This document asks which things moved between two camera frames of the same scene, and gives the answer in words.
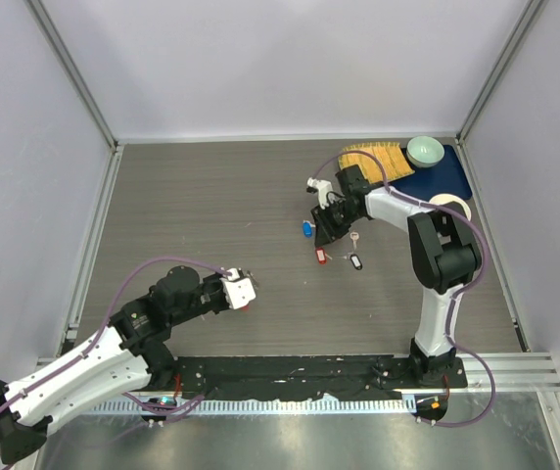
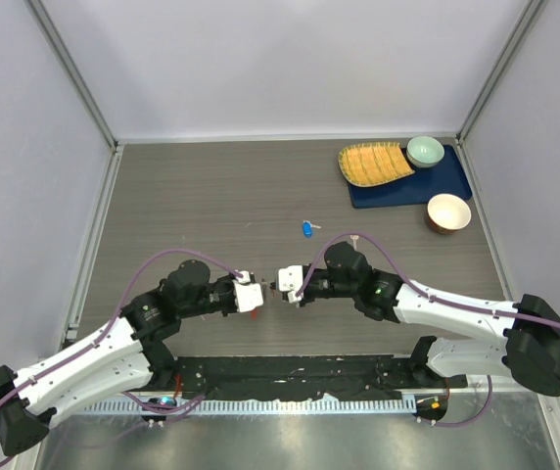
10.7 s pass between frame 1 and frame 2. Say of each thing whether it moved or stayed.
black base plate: stayed
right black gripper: moved
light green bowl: stayed
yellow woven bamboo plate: stayed
